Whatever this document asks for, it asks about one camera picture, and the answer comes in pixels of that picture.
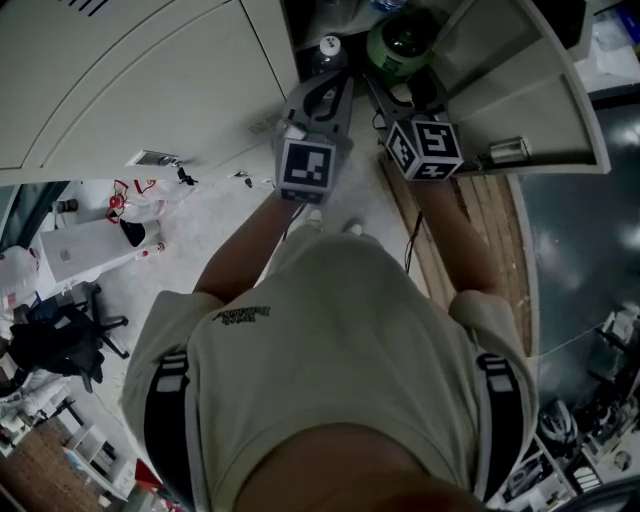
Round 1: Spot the green jar dark lid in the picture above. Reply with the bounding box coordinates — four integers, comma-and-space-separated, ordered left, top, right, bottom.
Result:
366, 13, 436, 85

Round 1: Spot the beige metal locker cabinet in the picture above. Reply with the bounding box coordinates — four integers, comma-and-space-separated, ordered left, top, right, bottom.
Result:
0, 0, 612, 187

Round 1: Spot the black harness strap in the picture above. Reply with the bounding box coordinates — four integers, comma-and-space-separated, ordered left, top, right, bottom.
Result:
474, 352, 526, 501
143, 352, 191, 506

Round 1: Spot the white open shelf unit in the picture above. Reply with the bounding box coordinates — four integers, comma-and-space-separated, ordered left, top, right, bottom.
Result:
62, 422, 136, 501

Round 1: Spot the person's right forearm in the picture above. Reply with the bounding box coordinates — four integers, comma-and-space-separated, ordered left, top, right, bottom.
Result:
409, 177, 501, 301

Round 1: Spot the black cable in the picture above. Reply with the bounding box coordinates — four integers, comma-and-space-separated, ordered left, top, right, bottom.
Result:
402, 209, 425, 274

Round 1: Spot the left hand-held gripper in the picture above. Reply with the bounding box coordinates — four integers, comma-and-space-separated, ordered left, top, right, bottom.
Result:
272, 69, 355, 205

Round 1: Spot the clear water jug red cap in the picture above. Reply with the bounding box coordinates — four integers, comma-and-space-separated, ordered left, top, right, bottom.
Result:
132, 177, 194, 201
103, 192, 169, 224

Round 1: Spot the person's left forearm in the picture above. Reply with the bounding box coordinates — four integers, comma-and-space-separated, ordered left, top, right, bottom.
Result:
192, 192, 306, 306

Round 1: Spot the white water dispenser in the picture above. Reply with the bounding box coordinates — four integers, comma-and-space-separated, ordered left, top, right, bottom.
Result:
37, 219, 164, 289

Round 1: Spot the person's beige shirt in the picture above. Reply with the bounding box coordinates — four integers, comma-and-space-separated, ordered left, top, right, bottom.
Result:
121, 232, 540, 512

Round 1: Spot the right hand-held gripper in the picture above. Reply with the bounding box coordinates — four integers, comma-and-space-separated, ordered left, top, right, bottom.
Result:
362, 69, 465, 182

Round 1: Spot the black office chair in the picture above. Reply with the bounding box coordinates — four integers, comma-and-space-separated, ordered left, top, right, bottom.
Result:
8, 282, 130, 394

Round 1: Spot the wooden slat pallet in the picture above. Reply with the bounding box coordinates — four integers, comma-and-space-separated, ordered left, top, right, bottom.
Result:
377, 152, 532, 357

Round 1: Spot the white plastic bag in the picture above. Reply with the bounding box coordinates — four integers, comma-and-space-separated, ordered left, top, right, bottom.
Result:
0, 245, 41, 309

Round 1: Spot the clear bottle white label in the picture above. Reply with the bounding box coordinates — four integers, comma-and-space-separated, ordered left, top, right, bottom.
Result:
311, 33, 350, 76

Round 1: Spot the white bicycle helmet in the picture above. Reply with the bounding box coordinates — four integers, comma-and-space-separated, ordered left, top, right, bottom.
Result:
537, 397, 579, 449

